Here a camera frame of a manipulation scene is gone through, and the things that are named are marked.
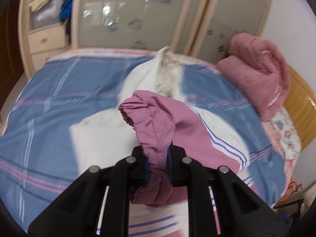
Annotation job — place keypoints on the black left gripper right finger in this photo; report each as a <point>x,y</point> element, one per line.
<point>219,203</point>

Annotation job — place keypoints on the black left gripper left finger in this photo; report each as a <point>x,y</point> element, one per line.
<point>97,203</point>

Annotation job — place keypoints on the pink and white padded jacket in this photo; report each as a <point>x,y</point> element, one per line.
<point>153,113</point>

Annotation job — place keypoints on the red bag beside bed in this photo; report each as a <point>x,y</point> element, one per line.
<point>292,188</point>

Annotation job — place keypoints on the blue plaid bed blanket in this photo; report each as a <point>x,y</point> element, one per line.
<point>37,155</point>

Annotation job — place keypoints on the floral pink bed sheet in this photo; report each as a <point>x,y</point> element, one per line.
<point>285,139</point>

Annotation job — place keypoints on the wooden headboard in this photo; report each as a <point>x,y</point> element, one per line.
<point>300,104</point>

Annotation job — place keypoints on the rolled pink quilt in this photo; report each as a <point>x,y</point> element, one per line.
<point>259,70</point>

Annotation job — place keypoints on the beige wardrobe drawer unit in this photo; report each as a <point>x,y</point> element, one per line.
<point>38,44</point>

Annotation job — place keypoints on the clear plastic storage box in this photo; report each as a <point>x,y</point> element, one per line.
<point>47,15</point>

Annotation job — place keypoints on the blue garment in wardrobe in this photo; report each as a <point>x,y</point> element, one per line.
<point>66,10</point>

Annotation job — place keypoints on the right frosted wardrobe sliding door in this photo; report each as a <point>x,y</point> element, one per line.
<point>222,19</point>

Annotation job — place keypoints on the frosted wardrobe sliding door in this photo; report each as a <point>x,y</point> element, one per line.
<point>222,19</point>
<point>128,24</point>

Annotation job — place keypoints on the left frosted wardrobe sliding door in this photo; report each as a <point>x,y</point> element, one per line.
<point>128,24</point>

